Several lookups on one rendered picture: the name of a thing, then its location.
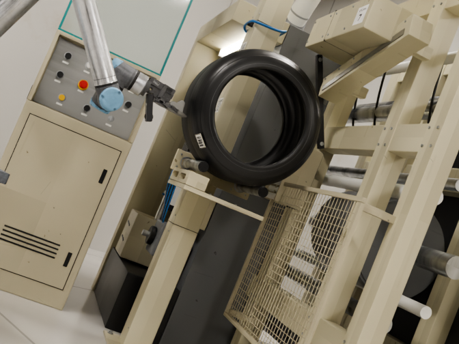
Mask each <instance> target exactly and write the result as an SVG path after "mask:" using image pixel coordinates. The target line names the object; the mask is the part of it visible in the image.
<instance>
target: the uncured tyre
mask: <svg viewBox="0 0 459 344"><path fill-rule="evenodd" d="M239 75H241V76H250V77H253V78H256V79H257V80H259V81H261V82H263V83H264V84H265V85H266V86H268V87H269V88H270V90H271V91H272V92H273V93H274V95H275V96H276V98H277V100H278V102H279V106H280V108H281V116H282V124H281V131H280V134H279V137H278V139H277V141H276V143H275V144H274V146H273V147H272V148H271V150H270V151H269V152H268V153H266V154H265V155H264V156H262V157H261V158H259V159H257V160H254V161H252V162H246V163H244V162H242V161H240V160H238V159H237V158H235V157H233V156H232V155H231V154H230V153H229V152H228V151H227V150H226V148H225V147H224V146H223V144H222V142H221V140H220V138H219V136H218V134H217V129H216V125H215V109H216V105H217V101H218V99H219V96H220V94H221V92H222V91H223V89H224V87H225V86H226V85H227V84H228V83H229V82H230V81H231V80H232V79H233V78H234V77H236V76H239ZM184 102H185V105H184V110H183V113H184V114H185V115H187V117H182V131H183V135H184V139H185V141H186V144H187V146H188V148H189V150H190V152H191V153H192V155H193V157H194V158H195V159H196V160H200V161H205V162H207V163H208V165H209V168H208V170H207V172H209V173H211V174H212V175H214V176H215V177H217V178H219V179H222V180H225V181H227V182H231V183H235V184H240V185H243V186H248V185H252V186H267V185H270V184H274V183H277V182H280V181H281V180H284V179H285V178H287V177H289V176H291V174H293V173H294V172H296V171H297V170H298V169H299V168H300V167H302V165H303V164H304V163H305V162H306V161H307V159H308V158H309V157H310V155H311V153H312V152H313V150H314V147H315V146H316V143H317V140H318V136H319V133H320V125H321V110H320V103H319V99H318V95H317V93H316V90H315V88H314V86H313V84H312V82H311V81H310V79H309V78H308V76H307V75H306V73H304V72H303V70H302V69H301V68H300V67H298V66H297V65H296V64H295V63H294V62H293V61H291V60H289V59H288V58H286V57H284V56H283V55H280V54H278V53H275V52H272V51H268V50H263V49H245V50H241V51H236V52H234V53H230V54H228V55H226V56H224V57H222V58H220V59H218V60H216V61H213V62H212V63H210V64H209V65H207V66H206V67H205V68H204V69H203V70H202V71H201V72H200V73H199V74H198V75H197V76H196V77H195V78H194V80H193V82H192V83H191V85H190V86H189V88H188V91H187V93H186V95H185V98H184ZM200 133H201V137H202V139H203V141H204V144H205V146H206V147H204V148H199V145H198V142H197V139H196V137H195V134H200Z"/></svg>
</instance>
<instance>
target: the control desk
mask: <svg viewBox="0 0 459 344"><path fill-rule="evenodd" d="M95 92H96V89H95V86H94V80H93V76H92V72H91V69H90V66H89V61H88V58H87V54H86V51H85V46H84V43H83V41H82V40H80V39H78V38H76V37H74V36H72V35H70V34H68V33H65V32H63V31H61V30H59V29H58V30H57V31H56V34H55V36H54V38H53V41H52V43H51V45H50V48H49V50H48V52H47V54H46V57H45V58H44V61H43V63H42V65H41V68H40V70H39V72H38V75H37V77H36V79H35V81H34V84H33V85H32V86H31V89H30V91H29V94H28V96H27V100H26V102H25V105H24V107H23V109H22V111H21V113H20V116H19V118H18V121H17V122H16V125H15V127H14V130H13V132H12V135H11V137H10V140H9V141H8V144H7V146H6V148H5V151H4V153H3V155H2V157H1V160H0V169H1V170H3V171H5V172H6V173H9V174H10V176H9V178H8V181H7V184H2V183H0V290H2V291H6V292H8V293H12V294H14V295H17V296H20V297H23V298H26V299H28V300H32V301H34V302H38V303H40V304H44V305H47V306H50V307H53V308H55V309H59V310H61V311H62V310H63V308H64V305H65V303H66V300H67V299H68V296H69V294H70V291H71V289H72V286H73V285H74V282H75V279H76V277H77V274H78V273H79V270H80V268H81V265H82V263H83V260H84V258H85V256H86V254H87V251H88V248H89V246H90V244H91V242H92V239H93V237H94V234H95V232H96V230H97V228H98V225H99V223H100V220H101V218H102V215H103V213H104V211H105V208H106V206H107V204H108V202H109V199H110V197H111V194H112V192H113V189H114V188H115V185H116V182H117V180H118V177H119V176H120V173H121V171H122V168H123V166H124V163H125V162H126V159H127V157H128V154H129V151H130V149H131V147H132V145H133V144H132V143H133V142H134V140H135V137H136V136H137V133H138V131H139V128H140V126H141V123H142V121H143V118H144V115H145V98H146V94H147V92H146V93H145V94H144V96H142V95H140V94H139V95H138V96H137V95H136V94H134V93H133V92H131V91H129V90H127V89H125V88H124V89H123V91H122V94H123V97H124V102H123V104H122V106H121V107H120V108H119V109H118V110H116V111H111V112H110V113H109V114H105V113H103V112H101V111H99V110H98V109H96V108H94V107H93V106H92V105H91V104H90V103H89V102H90V100H91V98H92V97H93V95H94V94H95Z"/></svg>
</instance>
